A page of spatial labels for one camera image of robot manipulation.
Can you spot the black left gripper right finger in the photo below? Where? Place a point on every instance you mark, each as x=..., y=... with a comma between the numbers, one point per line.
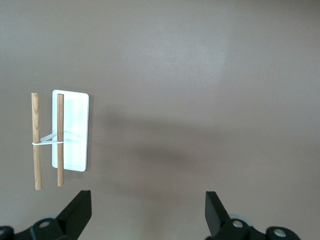
x=217, y=220

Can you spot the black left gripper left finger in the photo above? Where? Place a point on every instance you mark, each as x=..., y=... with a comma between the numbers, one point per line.
x=72, y=215

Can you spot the white rack with wooden bars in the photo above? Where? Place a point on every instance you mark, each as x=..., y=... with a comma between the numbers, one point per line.
x=75, y=130

